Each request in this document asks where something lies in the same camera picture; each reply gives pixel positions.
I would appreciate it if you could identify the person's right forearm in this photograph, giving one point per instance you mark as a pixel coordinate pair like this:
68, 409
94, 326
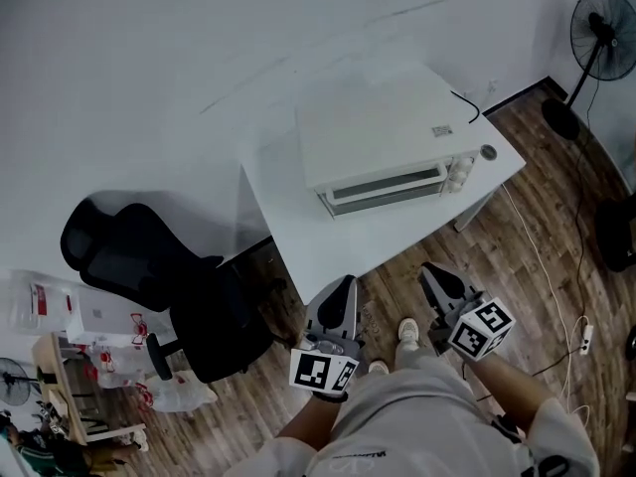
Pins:
507, 390

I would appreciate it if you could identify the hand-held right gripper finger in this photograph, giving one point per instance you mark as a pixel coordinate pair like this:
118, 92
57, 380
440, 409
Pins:
459, 288
437, 296

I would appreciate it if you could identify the person's left forearm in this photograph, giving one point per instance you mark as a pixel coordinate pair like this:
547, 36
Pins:
310, 423

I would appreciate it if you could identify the small black fan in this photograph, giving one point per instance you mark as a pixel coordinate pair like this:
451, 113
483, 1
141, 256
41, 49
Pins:
11, 379

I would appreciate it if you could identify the black headrest office chair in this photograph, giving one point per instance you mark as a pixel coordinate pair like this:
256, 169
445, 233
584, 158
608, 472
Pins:
149, 266

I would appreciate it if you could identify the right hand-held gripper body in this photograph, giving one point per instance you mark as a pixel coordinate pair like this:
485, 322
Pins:
479, 331

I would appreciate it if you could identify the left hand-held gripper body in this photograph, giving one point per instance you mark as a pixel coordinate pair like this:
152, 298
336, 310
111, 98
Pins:
313, 370

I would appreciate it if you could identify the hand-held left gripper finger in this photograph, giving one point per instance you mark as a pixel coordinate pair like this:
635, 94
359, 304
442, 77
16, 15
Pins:
348, 326
315, 328

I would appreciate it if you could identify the black pedestal fan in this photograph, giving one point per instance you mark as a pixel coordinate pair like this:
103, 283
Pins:
603, 33

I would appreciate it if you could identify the white wall socket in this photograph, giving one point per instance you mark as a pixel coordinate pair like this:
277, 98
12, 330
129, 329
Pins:
492, 87

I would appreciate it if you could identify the person's left white shoe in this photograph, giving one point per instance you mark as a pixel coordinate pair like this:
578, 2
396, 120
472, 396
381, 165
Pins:
378, 367

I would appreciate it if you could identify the white power strip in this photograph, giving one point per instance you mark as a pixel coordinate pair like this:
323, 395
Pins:
587, 340

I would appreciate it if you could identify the person's white shirt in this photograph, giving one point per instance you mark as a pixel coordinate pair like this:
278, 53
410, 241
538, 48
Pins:
397, 425

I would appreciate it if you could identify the person's white shoe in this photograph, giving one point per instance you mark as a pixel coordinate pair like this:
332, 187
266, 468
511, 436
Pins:
410, 330
378, 367

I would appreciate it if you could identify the black wristband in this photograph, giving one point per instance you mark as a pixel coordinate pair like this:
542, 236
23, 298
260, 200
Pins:
330, 398

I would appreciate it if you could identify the small light wooden table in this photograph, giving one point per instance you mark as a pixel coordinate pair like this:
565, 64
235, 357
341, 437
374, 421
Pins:
47, 351

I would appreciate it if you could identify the person's right white shoe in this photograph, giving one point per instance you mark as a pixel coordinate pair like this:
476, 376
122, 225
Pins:
410, 330

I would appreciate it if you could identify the white rectangular table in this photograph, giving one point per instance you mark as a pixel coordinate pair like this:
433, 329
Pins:
308, 246

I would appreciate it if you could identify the person's light grey trousers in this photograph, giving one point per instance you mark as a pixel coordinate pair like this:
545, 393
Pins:
412, 353

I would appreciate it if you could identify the white oven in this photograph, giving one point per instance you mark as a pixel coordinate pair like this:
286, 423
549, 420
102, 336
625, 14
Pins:
377, 127

